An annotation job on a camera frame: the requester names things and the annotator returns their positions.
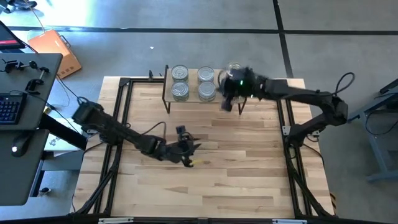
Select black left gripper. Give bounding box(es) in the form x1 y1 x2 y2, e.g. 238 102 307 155
161 125 202 169

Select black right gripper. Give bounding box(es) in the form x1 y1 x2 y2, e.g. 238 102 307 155
217 67 267 112

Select silver lid albacore tuna can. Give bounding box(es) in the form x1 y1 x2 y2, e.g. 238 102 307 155
170 64 190 83
198 80 218 103
170 81 190 103

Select grey lid green label can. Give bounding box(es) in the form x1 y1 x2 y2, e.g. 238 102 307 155
197 65 216 83

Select wooden shelf black metal legs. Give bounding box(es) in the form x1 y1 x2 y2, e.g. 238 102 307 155
160 64 248 115

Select white box with logo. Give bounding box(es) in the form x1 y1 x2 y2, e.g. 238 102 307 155
43 118 86 158

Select grey metal stand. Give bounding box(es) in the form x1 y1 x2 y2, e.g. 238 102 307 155
343 78 398 184

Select orange cardboard box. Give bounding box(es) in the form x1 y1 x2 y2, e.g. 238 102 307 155
27 29 83 80

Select black desk clamp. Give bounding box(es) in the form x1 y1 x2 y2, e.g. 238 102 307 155
24 78 45 95
2 58 25 73

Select black computer mouse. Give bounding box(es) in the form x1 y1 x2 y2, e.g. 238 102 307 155
11 132 31 157

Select black office desk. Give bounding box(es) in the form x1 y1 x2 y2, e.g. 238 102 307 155
0 52 88 207

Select black backlit keyboard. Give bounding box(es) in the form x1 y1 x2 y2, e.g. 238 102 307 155
0 92 28 125

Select black computer monitor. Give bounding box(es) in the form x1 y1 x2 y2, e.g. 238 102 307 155
0 20 26 53

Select person's shoe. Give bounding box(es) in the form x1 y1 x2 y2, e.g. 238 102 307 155
0 0 38 13

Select black aluminium rig frame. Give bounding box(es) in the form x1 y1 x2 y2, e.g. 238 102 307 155
73 70 336 218

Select white table edge bracket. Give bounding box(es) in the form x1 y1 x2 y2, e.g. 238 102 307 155
272 218 308 224
98 217 135 224

